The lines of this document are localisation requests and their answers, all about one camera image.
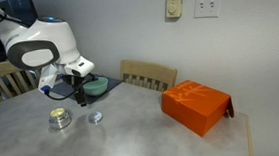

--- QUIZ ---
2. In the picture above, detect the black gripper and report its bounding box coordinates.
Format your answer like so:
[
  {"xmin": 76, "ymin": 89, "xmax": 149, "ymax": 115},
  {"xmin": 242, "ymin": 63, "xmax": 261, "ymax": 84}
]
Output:
[{"xmin": 60, "ymin": 72, "xmax": 98, "ymax": 110}]

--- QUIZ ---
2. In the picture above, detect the clear glass jar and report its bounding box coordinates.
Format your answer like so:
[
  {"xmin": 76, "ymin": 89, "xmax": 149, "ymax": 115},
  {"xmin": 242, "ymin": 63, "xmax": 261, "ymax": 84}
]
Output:
[{"xmin": 87, "ymin": 110, "xmax": 105, "ymax": 125}]

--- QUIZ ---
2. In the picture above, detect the silver candle tin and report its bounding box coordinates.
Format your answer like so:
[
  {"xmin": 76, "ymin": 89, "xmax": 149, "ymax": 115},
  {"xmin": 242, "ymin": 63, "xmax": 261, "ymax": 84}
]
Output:
[{"xmin": 47, "ymin": 106, "xmax": 73, "ymax": 131}]

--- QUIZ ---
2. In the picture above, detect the mint green bowl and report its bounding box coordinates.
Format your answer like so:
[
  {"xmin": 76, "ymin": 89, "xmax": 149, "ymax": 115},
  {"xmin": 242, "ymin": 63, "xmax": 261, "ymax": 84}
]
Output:
[{"xmin": 80, "ymin": 75, "xmax": 111, "ymax": 99}]

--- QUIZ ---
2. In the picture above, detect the dark grey placemat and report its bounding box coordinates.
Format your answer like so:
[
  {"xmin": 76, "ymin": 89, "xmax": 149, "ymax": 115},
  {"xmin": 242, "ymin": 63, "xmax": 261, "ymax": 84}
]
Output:
[{"xmin": 48, "ymin": 71, "xmax": 125, "ymax": 103}]

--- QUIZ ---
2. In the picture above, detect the orange cardboard box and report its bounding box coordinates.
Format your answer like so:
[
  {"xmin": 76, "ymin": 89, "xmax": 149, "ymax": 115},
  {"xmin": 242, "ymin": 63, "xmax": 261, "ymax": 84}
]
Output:
[{"xmin": 159, "ymin": 76, "xmax": 237, "ymax": 140}]

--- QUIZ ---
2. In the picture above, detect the black camera cable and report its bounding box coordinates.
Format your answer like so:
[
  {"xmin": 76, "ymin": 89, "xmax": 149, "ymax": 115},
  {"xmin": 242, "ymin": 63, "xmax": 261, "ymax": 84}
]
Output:
[{"xmin": 42, "ymin": 75, "xmax": 101, "ymax": 102}]

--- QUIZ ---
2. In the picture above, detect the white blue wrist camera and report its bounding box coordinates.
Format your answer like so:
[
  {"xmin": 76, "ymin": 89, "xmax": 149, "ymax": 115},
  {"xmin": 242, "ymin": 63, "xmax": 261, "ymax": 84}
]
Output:
[{"xmin": 35, "ymin": 63, "xmax": 61, "ymax": 96}]

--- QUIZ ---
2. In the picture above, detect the beige wall dimmer dial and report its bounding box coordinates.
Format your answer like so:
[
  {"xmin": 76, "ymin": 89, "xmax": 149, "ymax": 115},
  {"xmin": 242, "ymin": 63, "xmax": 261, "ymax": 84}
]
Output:
[{"xmin": 163, "ymin": 0, "xmax": 185, "ymax": 20}]

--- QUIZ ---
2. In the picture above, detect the white double switch plate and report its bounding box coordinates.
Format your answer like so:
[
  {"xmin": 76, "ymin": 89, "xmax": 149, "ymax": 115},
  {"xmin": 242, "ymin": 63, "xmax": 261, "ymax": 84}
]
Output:
[{"xmin": 192, "ymin": 0, "xmax": 225, "ymax": 20}]

